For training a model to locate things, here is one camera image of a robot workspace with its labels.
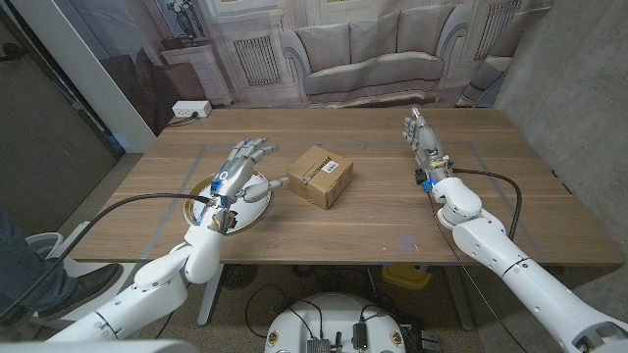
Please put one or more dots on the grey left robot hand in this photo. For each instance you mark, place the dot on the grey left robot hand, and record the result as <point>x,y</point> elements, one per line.
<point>233,176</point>

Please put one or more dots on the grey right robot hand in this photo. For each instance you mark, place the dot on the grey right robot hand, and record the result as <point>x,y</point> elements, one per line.
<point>427,144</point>

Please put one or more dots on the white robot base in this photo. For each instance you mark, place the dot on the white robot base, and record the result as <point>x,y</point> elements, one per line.
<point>333,314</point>

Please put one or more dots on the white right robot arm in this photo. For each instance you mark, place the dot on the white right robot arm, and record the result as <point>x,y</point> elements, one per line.
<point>530,284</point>

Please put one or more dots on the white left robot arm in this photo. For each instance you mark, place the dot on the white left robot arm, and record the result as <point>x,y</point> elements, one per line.
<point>157,289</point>

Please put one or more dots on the white paper plate gold rim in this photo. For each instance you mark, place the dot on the white paper plate gold rim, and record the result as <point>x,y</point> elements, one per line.
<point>247,213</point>

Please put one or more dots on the brown cardboard box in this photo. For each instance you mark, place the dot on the brown cardboard box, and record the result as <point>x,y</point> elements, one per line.
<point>319,181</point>

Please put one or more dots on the white power strip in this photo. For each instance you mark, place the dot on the white power strip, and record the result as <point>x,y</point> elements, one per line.
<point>191,108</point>

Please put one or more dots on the black round floor disc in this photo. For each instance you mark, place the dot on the black round floor disc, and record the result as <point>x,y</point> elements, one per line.
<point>240,277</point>

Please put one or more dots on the printed living room backdrop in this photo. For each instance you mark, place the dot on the printed living room backdrop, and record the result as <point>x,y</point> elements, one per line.
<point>373,49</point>

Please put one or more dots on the yellow object under table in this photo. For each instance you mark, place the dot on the yellow object under table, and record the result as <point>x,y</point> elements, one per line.
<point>407,277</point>

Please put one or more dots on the grey table leg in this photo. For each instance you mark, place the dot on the grey table leg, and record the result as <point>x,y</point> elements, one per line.
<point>458,299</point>

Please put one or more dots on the dark leather shoe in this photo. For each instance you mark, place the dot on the dark leather shoe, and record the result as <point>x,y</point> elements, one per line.
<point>83,289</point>

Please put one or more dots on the white floor stand base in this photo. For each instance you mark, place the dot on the white floor stand base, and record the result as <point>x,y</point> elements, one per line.
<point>41,241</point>

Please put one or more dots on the black power adapter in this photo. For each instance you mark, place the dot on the black power adapter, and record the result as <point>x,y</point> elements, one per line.
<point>359,336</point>

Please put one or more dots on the person leg in jeans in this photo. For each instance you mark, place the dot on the person leg in jeans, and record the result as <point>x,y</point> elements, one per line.
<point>19,269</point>

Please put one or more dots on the white wall post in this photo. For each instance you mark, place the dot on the white wall post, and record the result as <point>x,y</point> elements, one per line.
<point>83,73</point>

